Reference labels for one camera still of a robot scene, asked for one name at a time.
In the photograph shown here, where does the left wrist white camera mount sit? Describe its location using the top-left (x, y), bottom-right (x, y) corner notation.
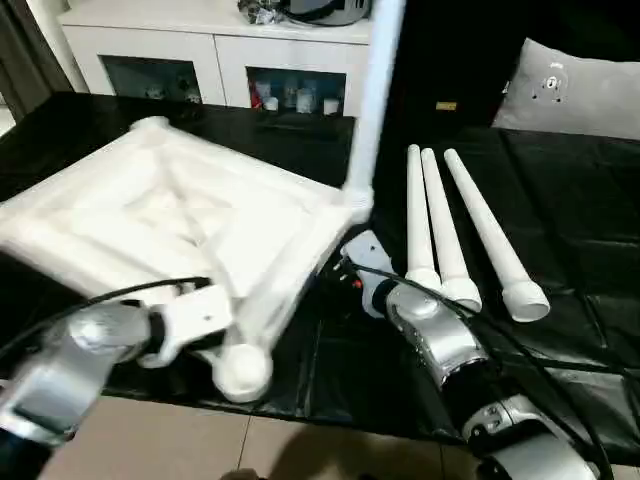
top-left (134, 282), bottom-right (240, 371)

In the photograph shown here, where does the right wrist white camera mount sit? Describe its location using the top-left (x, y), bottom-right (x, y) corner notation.
top-left (343, 230), bottom-right (397, 320)

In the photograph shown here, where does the white sideboard with glass doors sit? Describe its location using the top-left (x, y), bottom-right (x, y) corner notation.
top-left (57, 0), bottom-right (375, 120)

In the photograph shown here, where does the black tangled item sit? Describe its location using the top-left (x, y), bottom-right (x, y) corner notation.
top-left (236, 0), bottom-right (285, 26)

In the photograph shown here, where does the black work surface mat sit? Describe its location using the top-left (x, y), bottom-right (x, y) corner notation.
top-left (0, 92), bottom-right (640, 446)

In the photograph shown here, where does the black cabinet with orange label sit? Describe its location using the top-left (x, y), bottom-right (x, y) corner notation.
top-left (388, 0), bottom-right (527, 130)

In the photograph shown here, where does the white plastic table top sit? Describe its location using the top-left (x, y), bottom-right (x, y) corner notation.
top-left (0, 115), bottom-right (375, 405)

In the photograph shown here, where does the white plastic table leg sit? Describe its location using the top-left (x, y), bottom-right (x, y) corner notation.
top-left (442, 148), bottom-right (552, 323)
top-left (341, 0), bottom-right (407, 225)
top-left (419, 148), bottom-right (484, 313)
top-left (403, 143), bottom-right (445, 292)

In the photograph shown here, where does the grey curtain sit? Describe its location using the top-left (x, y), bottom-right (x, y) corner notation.
top-left (0, 0), bottom-right (77, 122)

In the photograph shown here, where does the grey pillow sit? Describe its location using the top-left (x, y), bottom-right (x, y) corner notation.
top-left (491, 37), bottom-right (640, 141)

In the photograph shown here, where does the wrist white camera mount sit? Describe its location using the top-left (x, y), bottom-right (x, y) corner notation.
top-left (343, 230), bottom-right (397, 320)
top-left (134, 282), bottom-right (240, 371)

